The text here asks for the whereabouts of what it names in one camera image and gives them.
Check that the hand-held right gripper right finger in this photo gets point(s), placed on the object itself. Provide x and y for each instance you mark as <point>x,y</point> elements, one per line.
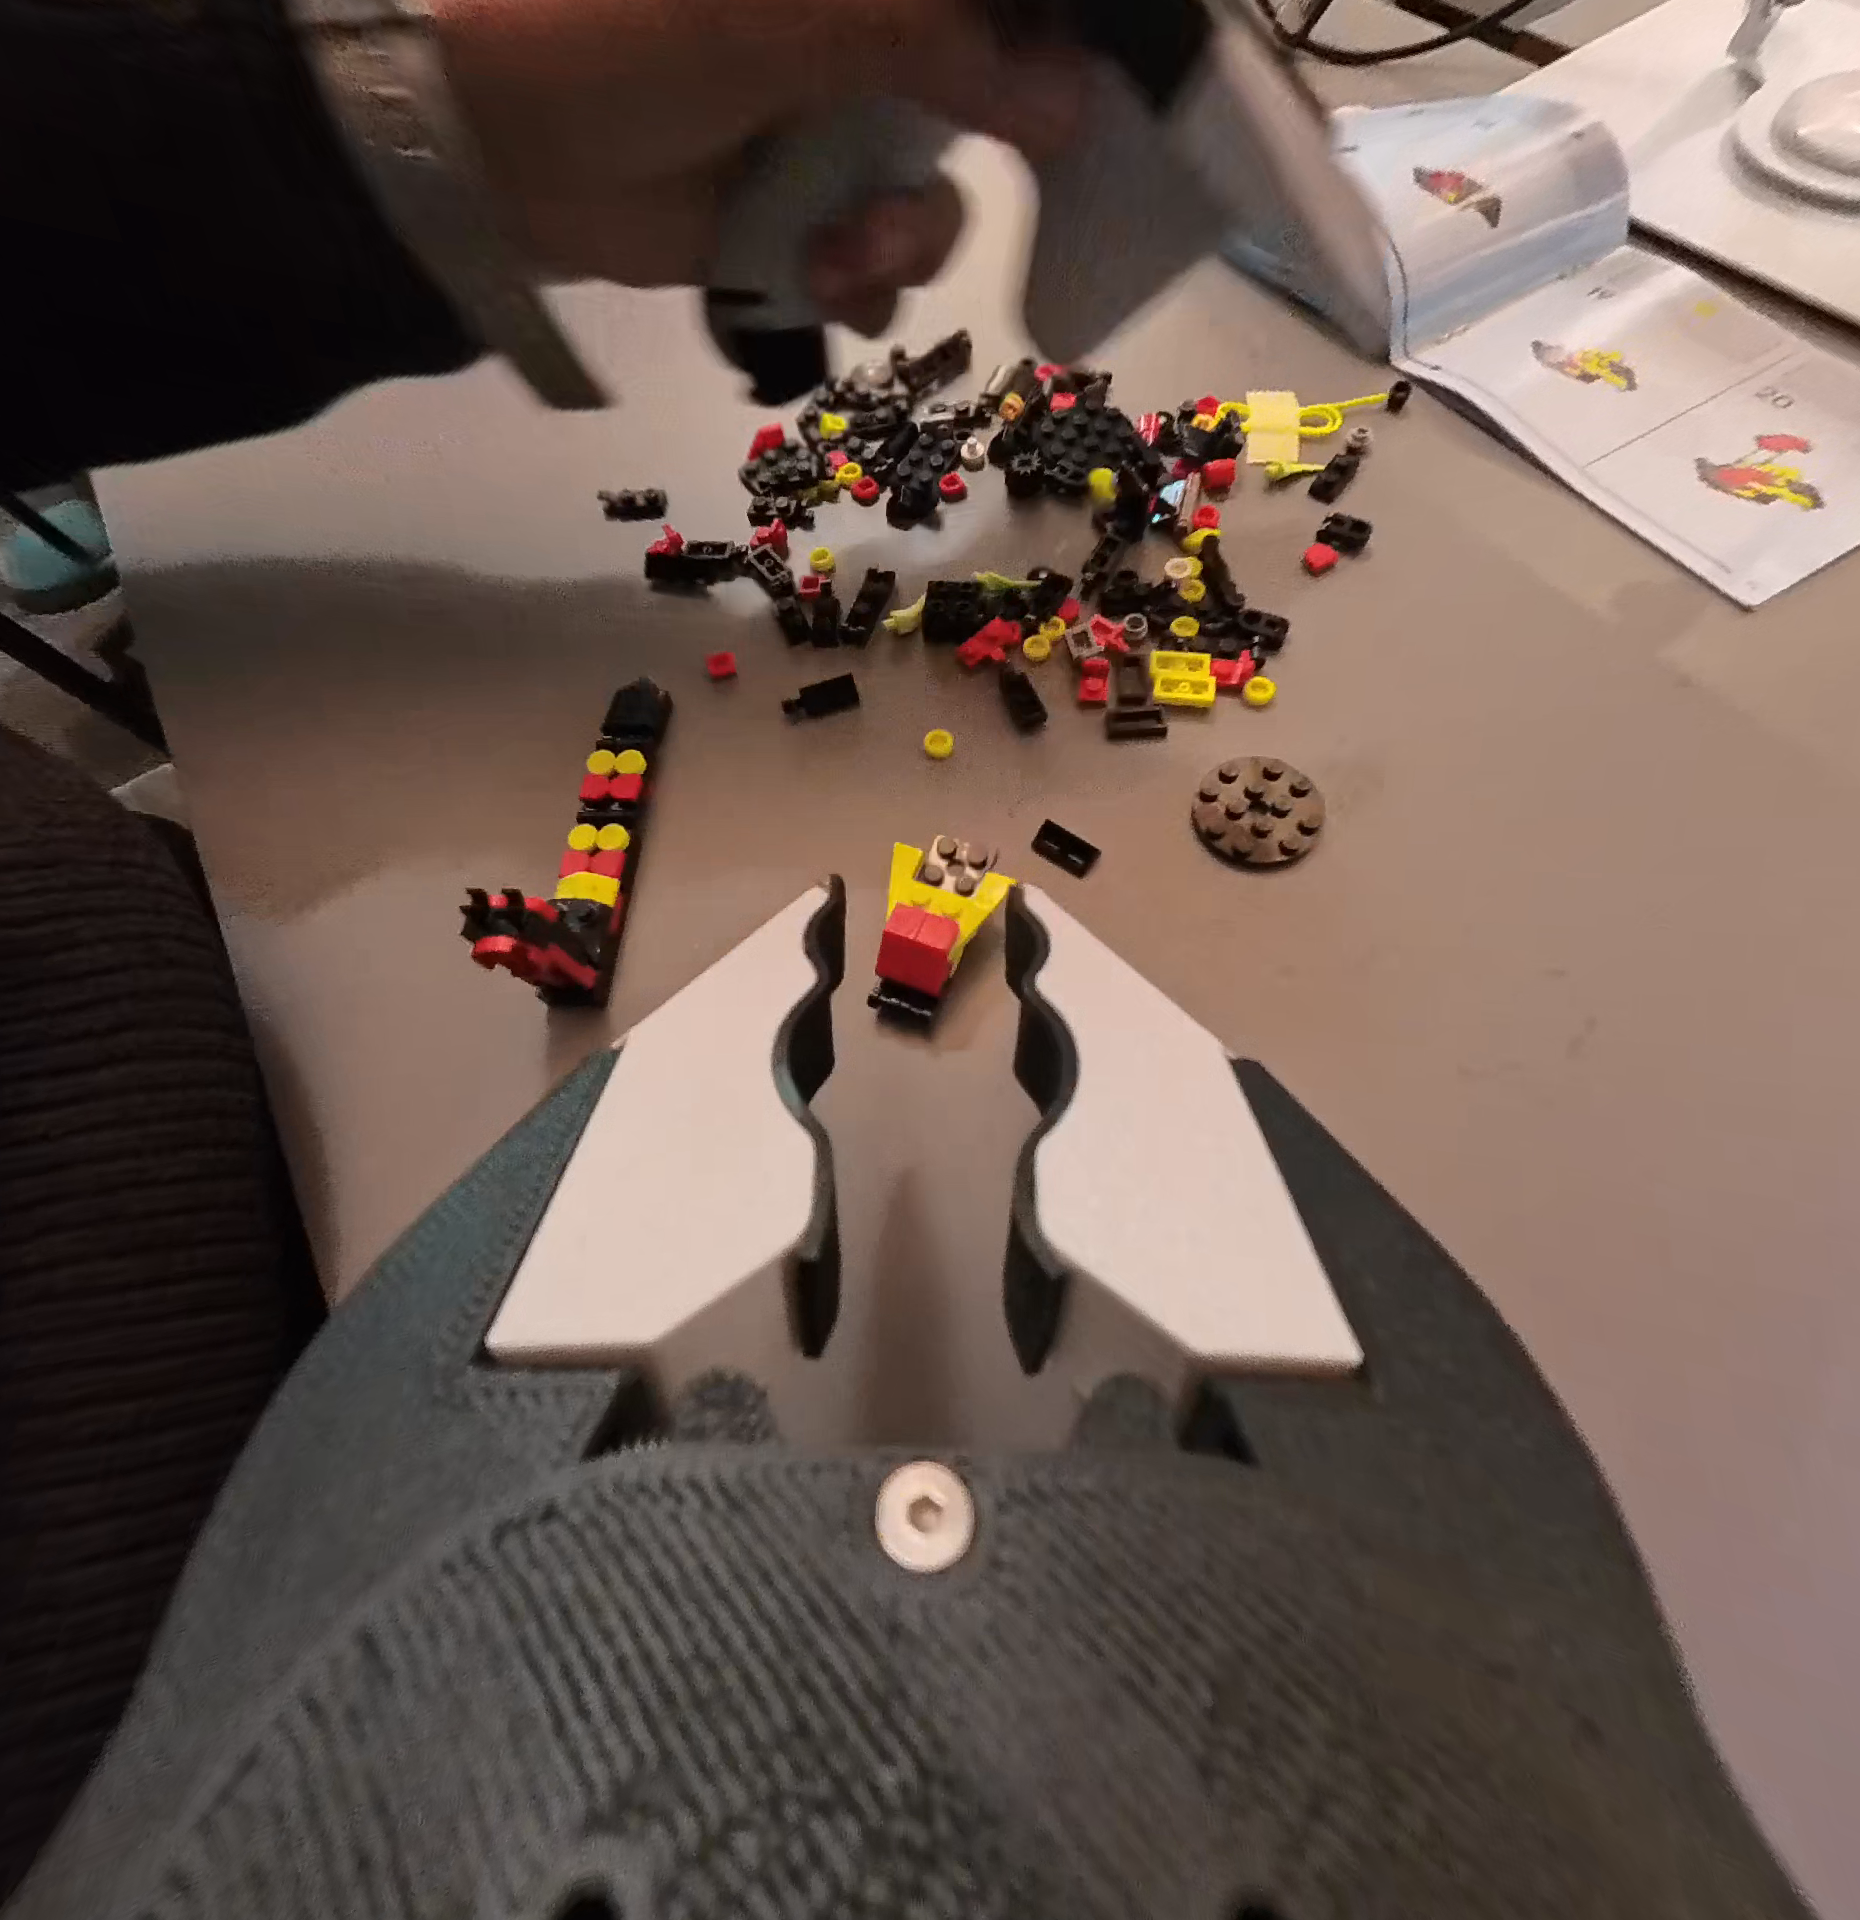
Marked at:
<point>1171,1200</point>

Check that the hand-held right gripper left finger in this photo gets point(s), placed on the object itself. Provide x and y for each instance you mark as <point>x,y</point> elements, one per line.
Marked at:
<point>676,1186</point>

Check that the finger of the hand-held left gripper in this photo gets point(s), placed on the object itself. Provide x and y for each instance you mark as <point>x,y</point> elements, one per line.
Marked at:
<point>1125,226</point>
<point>1312,210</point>

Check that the long black lego assembly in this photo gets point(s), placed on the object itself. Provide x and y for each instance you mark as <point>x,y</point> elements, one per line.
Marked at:
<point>601,863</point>

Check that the small yellow red lego assembly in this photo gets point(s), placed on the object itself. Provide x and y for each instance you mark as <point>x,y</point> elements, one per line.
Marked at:
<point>929,938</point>

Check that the lego instruction booklet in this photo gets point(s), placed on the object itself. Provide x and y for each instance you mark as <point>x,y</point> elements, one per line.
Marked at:
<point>1666,421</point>

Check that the person's left forearm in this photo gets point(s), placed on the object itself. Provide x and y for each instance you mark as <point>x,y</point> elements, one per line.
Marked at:
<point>164,196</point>

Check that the black lego bar piece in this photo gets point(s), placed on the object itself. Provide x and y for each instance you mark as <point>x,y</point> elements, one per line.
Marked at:
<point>1335,476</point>

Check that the pile of loose lego pieces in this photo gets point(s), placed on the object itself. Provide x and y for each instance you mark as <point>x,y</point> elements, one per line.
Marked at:
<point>1052,497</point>

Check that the black rounded lego piece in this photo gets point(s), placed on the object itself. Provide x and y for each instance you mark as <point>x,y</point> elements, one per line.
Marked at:
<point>1346,532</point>

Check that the small black lego tile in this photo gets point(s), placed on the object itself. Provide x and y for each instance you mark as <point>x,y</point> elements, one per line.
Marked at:
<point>1064,845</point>

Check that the black round lego plate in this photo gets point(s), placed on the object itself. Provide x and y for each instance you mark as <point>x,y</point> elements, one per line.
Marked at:
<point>1257,811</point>

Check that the black lego clip piece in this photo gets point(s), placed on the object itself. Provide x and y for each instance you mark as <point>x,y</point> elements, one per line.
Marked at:
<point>821,696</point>

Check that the person's left hand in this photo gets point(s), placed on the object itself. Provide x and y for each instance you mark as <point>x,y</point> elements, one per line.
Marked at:
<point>692,105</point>

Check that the grey wristwatch band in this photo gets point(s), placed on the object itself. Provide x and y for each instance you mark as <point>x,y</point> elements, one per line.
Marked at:
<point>449,196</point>

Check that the white monitor stand base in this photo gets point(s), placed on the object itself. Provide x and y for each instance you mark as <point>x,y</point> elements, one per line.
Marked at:
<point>1695,151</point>

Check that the teal object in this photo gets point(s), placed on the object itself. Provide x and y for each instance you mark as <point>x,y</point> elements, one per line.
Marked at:
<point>60,557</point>

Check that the black metal bar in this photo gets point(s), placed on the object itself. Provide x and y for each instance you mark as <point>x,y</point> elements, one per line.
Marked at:
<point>60,659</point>

